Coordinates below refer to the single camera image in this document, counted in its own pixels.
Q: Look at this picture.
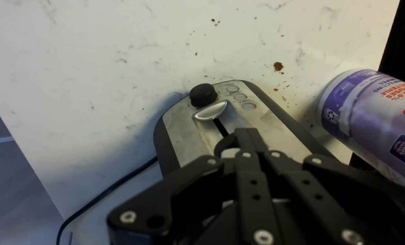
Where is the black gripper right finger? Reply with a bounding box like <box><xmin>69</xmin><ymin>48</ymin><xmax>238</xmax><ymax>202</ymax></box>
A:
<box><xmin>251</xmin><ymin>128</ymin><xmax>405</xmax><ymax>245</ymax></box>

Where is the thin dark power cable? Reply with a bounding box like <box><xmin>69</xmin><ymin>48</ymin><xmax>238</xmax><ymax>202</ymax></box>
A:
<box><xmin>54</xmin><ymin>155</ymin><xmax>161</xmax><ymax>245</ymax></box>

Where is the black round toaster knob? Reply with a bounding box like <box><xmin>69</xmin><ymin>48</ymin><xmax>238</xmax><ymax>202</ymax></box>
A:
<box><xmin>188</xmin><ymin>82</ymin><xmax>219</xmax><ymax>109</ymax></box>

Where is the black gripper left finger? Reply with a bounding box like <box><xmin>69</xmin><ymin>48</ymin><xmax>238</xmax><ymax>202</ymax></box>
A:
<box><xmin>105</xmin><ymin>128</ymin><xmax>275</xmax><ymax>245</ymax></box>

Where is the silver toaster lever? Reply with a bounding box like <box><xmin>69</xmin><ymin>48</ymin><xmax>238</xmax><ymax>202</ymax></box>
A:
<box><xmin>192</xmin><ymin>99</ymin><xmax>230</xmax><ymax>123</ymax></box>

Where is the purple and white spray can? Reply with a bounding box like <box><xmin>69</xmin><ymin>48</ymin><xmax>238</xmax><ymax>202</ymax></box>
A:
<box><xmin>317</xmin><ymin>67</ymin><xmax>405</xmax><ymax>193</ymax></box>

